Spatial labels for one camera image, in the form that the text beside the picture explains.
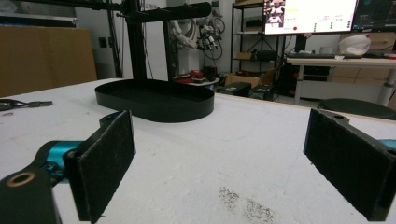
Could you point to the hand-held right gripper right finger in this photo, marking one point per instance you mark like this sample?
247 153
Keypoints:
345 161

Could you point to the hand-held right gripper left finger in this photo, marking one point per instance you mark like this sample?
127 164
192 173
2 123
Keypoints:
102 168

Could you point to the black round stool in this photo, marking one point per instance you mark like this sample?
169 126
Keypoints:
355 107

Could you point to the black stand with oval tray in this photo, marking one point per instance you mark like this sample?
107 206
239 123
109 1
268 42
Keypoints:
155 99

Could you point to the dark metal tool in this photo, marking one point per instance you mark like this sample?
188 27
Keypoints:
34 104

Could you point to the light wooden desk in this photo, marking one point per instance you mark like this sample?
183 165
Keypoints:
342 63

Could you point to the black box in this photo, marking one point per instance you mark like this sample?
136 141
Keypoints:
263 92
233 88

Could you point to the black keyboard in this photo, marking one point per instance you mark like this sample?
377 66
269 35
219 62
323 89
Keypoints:
317 56

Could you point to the white helmet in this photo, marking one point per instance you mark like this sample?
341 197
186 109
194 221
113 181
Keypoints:
353 45

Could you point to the large brown cardboard board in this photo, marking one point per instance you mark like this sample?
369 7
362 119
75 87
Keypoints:
43 59

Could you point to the small round table with clutter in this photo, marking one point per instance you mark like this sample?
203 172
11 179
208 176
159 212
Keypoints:
196 79

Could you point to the open cardboard box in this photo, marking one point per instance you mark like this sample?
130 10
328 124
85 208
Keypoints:
243 78

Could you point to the bright computer monitor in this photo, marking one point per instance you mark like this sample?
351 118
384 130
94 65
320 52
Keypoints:
311 15

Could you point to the dark computer monitor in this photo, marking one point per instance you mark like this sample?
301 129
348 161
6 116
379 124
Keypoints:
376 14

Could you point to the black metal shelf rack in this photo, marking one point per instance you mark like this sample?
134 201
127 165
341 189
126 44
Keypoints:
249 37

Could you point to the white robot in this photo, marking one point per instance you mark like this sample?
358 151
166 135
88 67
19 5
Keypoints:
186 34

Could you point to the black wall socket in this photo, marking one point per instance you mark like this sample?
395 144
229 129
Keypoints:
103 42

